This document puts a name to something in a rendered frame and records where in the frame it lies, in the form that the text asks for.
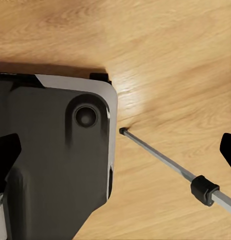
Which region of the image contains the camera tripod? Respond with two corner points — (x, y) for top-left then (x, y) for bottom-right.
(119, 128), (231, 214)

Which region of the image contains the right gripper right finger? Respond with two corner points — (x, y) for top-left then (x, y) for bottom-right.
(219, 133), (231, 167)

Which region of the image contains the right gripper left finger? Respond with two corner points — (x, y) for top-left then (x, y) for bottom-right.
(0, 133), (22, 186)

